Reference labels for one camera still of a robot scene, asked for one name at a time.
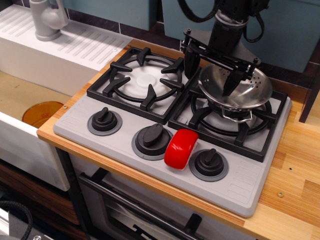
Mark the black oven door handle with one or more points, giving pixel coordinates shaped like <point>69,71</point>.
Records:
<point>184,233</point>

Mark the black right stove knob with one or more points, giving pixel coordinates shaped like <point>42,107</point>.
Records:
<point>208,165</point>

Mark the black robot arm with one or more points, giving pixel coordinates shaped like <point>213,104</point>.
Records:
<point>222,46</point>

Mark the metal colander bowl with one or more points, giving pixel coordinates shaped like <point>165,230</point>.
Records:
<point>237,103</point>

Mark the black stove knob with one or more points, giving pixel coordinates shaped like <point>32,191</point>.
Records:
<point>208,165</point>
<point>151,142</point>
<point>104,122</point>

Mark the black left stove knob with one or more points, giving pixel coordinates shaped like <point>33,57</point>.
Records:
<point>104,122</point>

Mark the white toy sink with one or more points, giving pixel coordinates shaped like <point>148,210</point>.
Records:
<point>34,71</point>

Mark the orange plastic plate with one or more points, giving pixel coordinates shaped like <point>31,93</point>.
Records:
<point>39,113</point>

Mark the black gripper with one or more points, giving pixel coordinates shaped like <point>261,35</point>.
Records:
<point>240,61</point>

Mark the black middle stove knob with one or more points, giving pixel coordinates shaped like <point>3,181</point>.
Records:
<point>151,142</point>

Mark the black right burner grate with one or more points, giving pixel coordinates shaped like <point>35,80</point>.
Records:
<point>256,139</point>

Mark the red and white toy object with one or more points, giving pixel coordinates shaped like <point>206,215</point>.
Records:
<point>180,148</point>

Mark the black left burner grate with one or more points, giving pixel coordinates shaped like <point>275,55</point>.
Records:
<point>142,85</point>

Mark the black burner grate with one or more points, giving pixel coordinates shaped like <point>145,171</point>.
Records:
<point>142,85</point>
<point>256,139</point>

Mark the grey toy stove top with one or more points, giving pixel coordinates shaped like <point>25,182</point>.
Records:
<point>238,192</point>

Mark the toy oven door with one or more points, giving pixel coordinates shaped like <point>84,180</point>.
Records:
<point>128,211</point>

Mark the grey toy faucet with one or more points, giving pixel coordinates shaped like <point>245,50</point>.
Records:
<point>48,21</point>

